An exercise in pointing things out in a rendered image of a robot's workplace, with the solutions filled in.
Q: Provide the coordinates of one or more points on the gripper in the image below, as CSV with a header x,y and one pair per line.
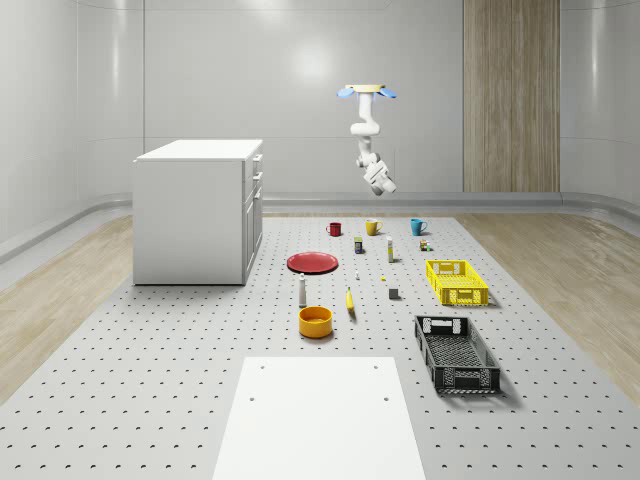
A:
x,y
375,172

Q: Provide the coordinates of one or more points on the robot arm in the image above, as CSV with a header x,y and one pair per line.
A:
x,y
369,127

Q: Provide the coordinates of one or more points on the yellow mug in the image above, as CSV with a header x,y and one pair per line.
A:
x,y
372,227

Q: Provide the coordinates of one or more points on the blue mug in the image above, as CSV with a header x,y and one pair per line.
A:
x,y
417,227

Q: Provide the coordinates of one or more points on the red mug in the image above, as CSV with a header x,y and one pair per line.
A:
x,y
335,229

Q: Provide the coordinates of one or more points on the flat-sided can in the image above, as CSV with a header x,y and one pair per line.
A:
x,y
358,245

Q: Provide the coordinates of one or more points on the yellow white box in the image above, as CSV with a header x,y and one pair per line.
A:
x,y
390,250

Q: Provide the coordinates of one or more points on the drone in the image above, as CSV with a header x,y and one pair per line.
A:
x,y
367,88

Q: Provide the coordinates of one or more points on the puzzle cube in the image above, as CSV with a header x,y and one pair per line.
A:
x,y
425,244

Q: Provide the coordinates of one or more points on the red plate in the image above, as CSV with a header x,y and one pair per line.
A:
x,y
312,262

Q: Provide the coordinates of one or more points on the grey cube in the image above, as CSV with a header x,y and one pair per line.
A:
x,y
394,293

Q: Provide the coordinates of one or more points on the banana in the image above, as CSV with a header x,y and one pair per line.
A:
x,y
350,300

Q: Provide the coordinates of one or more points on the small white bottle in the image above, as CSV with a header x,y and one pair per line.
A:
x,y
302,292

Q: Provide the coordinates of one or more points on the yellow basket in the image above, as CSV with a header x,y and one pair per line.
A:
x,y
462,295

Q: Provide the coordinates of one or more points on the yellow bowl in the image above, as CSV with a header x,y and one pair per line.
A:
x,y
315,327

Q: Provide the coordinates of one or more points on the white cabinet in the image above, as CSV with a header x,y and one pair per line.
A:
x,y
190,220

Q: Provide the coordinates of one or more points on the dark grey basket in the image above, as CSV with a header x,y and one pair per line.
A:
x,y
467,380

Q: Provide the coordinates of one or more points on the white board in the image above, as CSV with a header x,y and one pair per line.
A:
x,y
320,425

